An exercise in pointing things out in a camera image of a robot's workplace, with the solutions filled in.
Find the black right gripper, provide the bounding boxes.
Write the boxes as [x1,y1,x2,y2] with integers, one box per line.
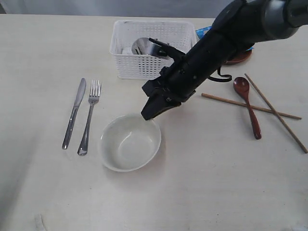
[141,57,207,120]

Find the white patterned ceramic bowl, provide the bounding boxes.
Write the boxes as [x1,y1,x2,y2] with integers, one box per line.
[98,114,162,173]

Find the silver fork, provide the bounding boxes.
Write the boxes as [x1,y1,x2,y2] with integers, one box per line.
[77,80,102,156]

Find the shiny metal cup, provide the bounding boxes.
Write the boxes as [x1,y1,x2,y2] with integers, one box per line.
[131,38,167,58]

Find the silver table knife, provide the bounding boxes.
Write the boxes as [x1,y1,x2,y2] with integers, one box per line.
[62,78,86,150]

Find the blue chips bag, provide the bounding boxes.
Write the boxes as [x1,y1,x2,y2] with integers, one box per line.
[195,26,212,40]

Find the dark red wooden spoon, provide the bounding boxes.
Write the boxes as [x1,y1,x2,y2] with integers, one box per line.
[233,77,262,140]

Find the brown round wooden plate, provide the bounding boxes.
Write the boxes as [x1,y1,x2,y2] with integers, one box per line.
[225,50,252,65]

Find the wooden chopstick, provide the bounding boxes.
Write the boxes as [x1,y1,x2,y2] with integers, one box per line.
[244,73,308,154]
[201,93,302,120]

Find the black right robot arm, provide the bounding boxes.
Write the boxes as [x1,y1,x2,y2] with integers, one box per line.
[141,0,308,120]

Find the white perforated plastic basket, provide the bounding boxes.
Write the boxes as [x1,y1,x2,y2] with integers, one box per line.
[110,20,196,80]

